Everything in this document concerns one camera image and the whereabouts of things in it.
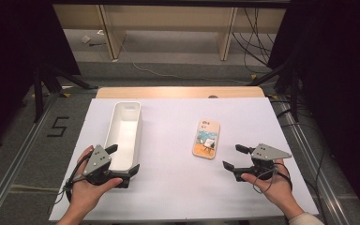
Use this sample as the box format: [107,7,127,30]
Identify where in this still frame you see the beige wooden shelf unit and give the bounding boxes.
[52,3,287,62]

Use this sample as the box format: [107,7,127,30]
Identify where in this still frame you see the black floor cables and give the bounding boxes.
[270,98,330,225]

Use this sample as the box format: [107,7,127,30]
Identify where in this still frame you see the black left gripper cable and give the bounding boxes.
[63,151,91,202]

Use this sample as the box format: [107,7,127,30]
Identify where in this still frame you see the grey left gripper cable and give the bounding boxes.
[53,174,85,205]

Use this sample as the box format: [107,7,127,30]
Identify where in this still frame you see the person's left hand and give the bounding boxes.
[69,145,124,217]

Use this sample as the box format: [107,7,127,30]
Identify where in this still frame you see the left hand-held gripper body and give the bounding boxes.
[82,143,130,189]

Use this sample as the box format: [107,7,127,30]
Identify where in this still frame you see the black metal stand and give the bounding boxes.
[32,61,99,124]
[247,54,302,124]

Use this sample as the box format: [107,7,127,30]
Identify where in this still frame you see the bundle of black cables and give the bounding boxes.
[231,7,279,75]

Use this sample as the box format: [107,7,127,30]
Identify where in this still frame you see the white floor cable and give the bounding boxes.
[117,33,251,86]

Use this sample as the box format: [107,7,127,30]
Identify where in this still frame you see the white table cover sheet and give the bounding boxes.
[48,97,320,223]

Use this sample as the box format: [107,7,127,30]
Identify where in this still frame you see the aluminium floor rail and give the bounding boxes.
[0,92,61,225]
[275,97,349,225]

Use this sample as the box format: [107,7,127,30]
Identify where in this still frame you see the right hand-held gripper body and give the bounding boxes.
[233,142,293,183]

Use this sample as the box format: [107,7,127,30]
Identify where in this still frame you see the white plastic storage box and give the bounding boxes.
[104,100,143,174]

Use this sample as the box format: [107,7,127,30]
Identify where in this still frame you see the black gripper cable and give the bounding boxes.
[63,151,91,202]
[273,161,294,192]

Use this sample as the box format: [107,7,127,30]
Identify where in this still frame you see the grey right gripper cable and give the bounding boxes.
[251,167,279,195]

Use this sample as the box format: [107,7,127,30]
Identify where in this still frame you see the person's right hand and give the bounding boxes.
[241,158,302,218]

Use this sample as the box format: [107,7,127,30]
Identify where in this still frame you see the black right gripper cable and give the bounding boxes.
[273,161,294,192]

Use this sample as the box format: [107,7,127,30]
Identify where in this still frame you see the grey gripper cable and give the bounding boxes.
[251,167,279,195]
[53,174,85,205]

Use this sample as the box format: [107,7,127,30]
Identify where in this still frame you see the dark curtain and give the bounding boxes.
[266,0,360,221]
[0,0,83,153]

